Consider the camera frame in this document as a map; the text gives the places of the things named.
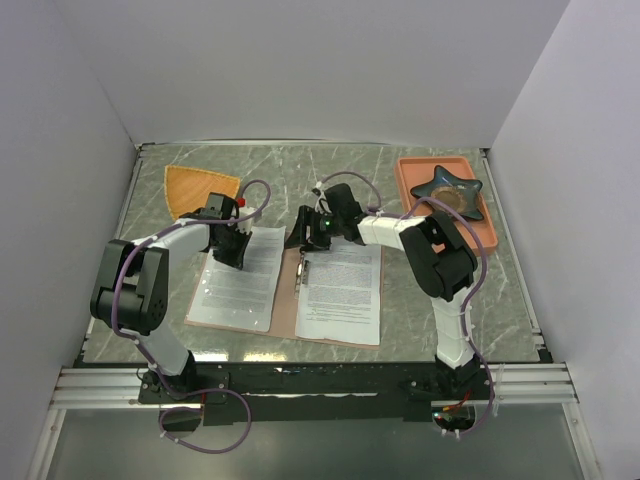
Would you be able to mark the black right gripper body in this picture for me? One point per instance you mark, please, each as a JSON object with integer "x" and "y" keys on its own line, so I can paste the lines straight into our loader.
{"x": 324, "y": 228}

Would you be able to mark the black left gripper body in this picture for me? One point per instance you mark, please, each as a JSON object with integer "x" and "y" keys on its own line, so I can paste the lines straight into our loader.
{"x": 235, "y": 242}

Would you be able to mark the metal folder clip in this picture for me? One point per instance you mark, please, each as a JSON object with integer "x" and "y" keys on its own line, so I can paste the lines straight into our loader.
{"x": 301, "y": 274}

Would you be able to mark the single printed paper sheet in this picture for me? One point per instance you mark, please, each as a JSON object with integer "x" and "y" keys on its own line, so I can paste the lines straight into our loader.
{"x": 240, "y": 299}

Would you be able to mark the printed paper sheets stack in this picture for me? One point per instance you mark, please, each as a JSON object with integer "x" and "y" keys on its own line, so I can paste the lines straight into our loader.
{"x": 340, "y": 296}

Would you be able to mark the pink file folder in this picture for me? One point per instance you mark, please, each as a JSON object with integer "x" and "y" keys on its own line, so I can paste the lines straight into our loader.
{"x": 285, "y": 307}

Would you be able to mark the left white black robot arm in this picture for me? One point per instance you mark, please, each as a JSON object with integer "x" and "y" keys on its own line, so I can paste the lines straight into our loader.
{"x": 131, "y": 296}

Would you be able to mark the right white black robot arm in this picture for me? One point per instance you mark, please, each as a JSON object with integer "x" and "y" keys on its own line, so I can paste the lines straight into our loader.
{"x": 442, "y": 263}

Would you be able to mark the dark star-shaped dish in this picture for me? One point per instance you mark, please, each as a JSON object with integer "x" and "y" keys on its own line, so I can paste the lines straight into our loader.
{"x": 462, "y": 195}

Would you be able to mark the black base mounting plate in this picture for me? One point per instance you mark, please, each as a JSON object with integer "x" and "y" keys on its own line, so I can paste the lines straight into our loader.
{"x": 271, "y": 391}

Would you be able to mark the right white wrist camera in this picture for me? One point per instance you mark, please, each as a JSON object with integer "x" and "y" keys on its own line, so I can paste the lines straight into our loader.
{"x": 321, "y": 204}

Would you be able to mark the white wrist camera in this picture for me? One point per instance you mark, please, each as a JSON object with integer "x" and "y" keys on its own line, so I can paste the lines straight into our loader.
{"x": 246, "y": 217}
{"x": 321, "y": 204}

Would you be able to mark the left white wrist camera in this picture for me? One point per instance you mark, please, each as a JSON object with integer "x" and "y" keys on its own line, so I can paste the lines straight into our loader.
{"x": 246, "y": 217}

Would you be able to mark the aluminium frame rail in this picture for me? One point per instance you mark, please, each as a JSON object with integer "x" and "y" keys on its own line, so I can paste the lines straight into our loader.
{"x": 118, "y": 388}

